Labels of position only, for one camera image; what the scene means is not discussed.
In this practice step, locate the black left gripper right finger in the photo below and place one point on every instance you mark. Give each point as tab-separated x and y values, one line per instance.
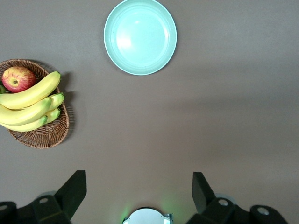
201	196

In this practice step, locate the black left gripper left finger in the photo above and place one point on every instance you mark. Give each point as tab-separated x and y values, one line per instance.
72	193

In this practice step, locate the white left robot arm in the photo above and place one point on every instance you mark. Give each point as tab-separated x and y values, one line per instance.
144	218

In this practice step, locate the light green round plate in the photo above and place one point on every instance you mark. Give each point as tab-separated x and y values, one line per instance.
140	37

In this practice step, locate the brown wicker basket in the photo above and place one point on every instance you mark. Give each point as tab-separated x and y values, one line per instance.
46	137

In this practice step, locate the brown table cloth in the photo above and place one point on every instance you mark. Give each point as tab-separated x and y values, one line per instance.
187	116

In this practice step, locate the yellow banana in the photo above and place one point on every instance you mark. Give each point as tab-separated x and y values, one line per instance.
23	128
30	94
23	115
57	100
53	114

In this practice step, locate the red yellow apple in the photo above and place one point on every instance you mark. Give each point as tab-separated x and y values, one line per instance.
17	79

